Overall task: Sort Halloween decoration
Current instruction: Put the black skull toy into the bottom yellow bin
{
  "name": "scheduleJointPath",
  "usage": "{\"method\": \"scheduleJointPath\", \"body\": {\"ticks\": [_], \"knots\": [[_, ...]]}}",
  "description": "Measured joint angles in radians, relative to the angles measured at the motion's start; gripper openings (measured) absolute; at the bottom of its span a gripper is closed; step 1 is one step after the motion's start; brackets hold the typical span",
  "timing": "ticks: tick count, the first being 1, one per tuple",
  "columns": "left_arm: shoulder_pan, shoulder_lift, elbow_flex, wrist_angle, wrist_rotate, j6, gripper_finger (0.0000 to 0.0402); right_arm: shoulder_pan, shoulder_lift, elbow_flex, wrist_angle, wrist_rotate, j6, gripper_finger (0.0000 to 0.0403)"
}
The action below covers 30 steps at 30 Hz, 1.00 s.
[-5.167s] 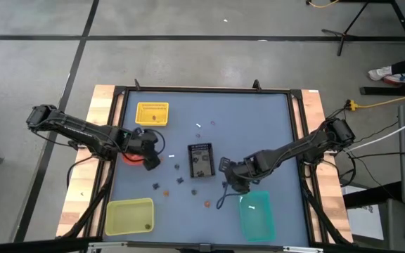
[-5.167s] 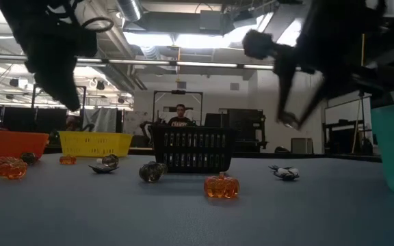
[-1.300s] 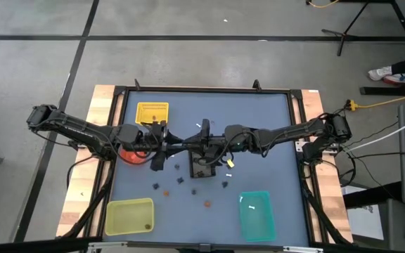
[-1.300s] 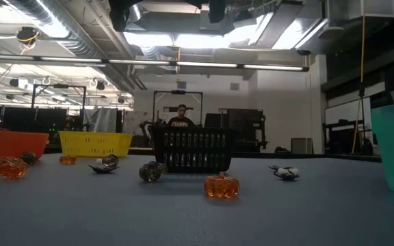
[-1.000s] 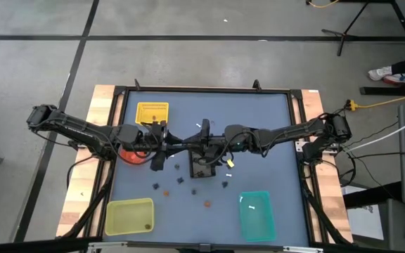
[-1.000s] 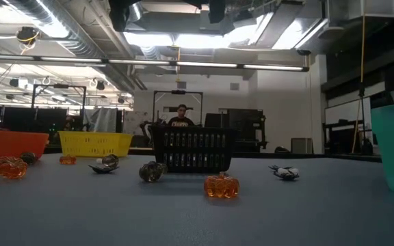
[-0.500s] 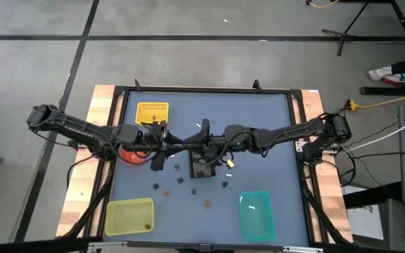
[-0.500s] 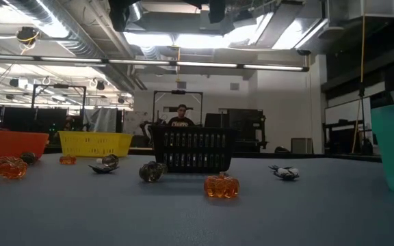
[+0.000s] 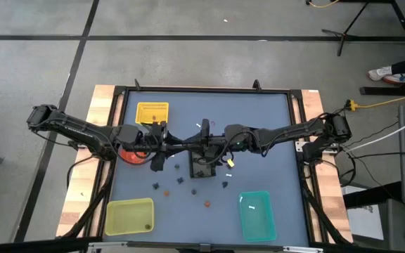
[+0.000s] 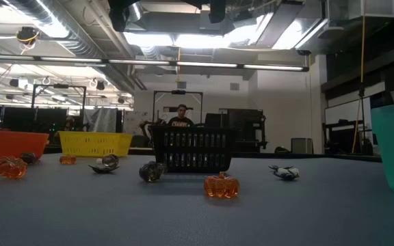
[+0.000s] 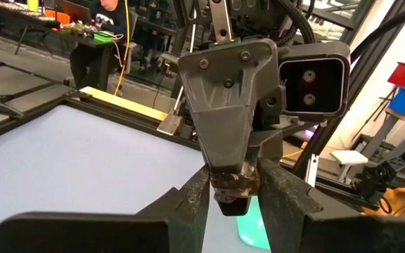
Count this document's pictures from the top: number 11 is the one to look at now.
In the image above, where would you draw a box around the black work desk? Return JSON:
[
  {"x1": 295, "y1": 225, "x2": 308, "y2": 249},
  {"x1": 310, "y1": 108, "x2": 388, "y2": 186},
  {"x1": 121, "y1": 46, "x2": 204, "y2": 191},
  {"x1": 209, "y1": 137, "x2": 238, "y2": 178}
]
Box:
[{"x1": 0, "y1": 0, "x2": 119, "y2": 91}]

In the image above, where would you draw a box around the tan bag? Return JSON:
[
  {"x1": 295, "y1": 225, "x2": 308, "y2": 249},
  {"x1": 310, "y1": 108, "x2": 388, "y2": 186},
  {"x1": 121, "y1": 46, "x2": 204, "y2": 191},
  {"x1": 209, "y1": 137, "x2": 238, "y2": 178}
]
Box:
[{"x1": 362, "y1": 185, "x2": 405, "y2": 218}]

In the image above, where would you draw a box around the green box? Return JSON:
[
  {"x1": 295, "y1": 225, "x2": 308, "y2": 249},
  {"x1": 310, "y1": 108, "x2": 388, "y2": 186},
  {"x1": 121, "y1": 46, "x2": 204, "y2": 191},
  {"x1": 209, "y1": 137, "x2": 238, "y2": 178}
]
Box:
[{"x1": 92, "y1": 30, "x2": 115, "y2": 45}]

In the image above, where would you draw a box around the smoky clear plastic pumpkin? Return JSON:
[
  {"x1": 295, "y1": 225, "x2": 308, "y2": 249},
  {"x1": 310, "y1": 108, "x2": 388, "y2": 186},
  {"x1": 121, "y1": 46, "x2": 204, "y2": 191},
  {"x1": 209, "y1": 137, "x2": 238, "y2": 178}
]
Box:
[{"x1": 212, "y1": 160, "x2": 261, "y2": 205}]

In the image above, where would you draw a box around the teal plastic bin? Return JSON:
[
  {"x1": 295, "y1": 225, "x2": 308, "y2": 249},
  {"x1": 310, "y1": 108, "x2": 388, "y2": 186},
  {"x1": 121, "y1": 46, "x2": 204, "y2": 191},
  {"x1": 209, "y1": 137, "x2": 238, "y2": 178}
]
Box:
[{"x1": 236, "y1": 195, "x2": 272, "y2": 251}]

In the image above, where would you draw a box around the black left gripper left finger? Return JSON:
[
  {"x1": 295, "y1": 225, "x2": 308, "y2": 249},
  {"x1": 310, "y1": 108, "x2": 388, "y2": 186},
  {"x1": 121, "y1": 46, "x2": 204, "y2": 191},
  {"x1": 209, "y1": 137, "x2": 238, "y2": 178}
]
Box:
[{"x1": 0, "y1": 164, "x2": 211, "y2": 253}]

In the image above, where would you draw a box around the white stool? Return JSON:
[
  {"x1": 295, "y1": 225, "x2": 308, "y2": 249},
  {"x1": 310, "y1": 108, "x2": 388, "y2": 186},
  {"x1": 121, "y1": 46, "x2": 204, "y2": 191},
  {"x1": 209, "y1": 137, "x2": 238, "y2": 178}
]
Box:
[{"x1": 330, "y1": 150, "x2": 369, "y2": 182}]

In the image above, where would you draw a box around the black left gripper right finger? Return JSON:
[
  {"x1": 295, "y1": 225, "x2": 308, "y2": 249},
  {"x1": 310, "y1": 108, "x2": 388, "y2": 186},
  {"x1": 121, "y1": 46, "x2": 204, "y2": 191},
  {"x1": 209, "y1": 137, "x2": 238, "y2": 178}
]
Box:
[{"x1": 257, "y1": 157, "x2": 405, "y2": 253}]

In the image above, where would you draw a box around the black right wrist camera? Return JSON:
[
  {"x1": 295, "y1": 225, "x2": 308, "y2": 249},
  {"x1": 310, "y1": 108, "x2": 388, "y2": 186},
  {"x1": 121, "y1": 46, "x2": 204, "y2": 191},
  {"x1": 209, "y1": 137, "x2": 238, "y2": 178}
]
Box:
[{"x1": 278, "y1": 41, "x2": 352, "y2": 122}]

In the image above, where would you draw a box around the yellow hanging power cord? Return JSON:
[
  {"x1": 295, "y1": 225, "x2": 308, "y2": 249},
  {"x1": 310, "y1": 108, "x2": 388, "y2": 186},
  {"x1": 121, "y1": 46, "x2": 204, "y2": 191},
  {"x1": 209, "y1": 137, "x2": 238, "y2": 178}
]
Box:
[{"x1": 113, "y1": 0, "x2": 132, "y2": 96}]

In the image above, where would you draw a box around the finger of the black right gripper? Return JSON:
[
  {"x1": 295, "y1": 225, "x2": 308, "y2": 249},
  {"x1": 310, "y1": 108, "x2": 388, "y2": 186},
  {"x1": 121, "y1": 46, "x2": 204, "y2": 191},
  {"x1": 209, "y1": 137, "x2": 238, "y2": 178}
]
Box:
[
  {"x1": 218, "y1": 129, "x2": 284, "y2": 217},
  {"x1": 176, "y1": 37, "x2": 281, "y2": 174}
]

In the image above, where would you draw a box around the person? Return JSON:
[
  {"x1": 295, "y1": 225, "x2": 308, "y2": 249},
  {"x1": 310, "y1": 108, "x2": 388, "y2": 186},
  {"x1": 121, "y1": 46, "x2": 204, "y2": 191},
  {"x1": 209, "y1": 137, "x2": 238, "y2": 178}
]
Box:
[{"x1": 69, "y1": 0, "x2": 130, "y2": 91}]

